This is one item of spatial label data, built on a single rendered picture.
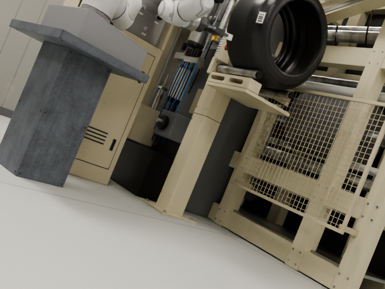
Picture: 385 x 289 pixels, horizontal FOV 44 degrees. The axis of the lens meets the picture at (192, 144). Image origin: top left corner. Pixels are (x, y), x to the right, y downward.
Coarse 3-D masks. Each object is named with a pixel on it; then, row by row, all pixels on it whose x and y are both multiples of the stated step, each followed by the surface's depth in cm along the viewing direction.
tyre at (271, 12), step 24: (240, 0) 260; (264, 0) 245; (288, 0) 248; (312, 0) 258; (240, 24) 252; (264, 24) 243; (288, 24) 289; (312, 24) 281; (240, 48) 254; (264, 48) 246; (288, 48) 293; (312, 48) 283; (264, 72) 253; (288, 72) 289; (312, 72) 271
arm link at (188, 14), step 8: (184, 0) 213; (192, 0) 208; (200, 0) 206; (208, 0) 207; (184, 8) 212; (192, 8) 209; (200, 8) 207; (208, 8) 208; (184, 16) 215; (192, 16) 213; (200, 16) 212
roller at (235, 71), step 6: (222, 66) 273; (222, 72) 272; (228, 72) 268; (234, 72) 263; (240, 72) 259; (246, 72) 254; (252, 72) 251; (258, 72) 249; (252, 78) 253; (258, 78) 250
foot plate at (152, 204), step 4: (144, 200) 289; (148, 200) 293; (148, 204) 284; (152, 204) 286; (156, 208) 277; (160, 208) 283; (160, 212) 273; (164, 212) 274; (168, 212) 280; (172, 216) 276; (176, 216) 278; (180, 216) 284; (184, 216) 292; (184, 220) 282; (188, 220) 283; (192, 220) 287
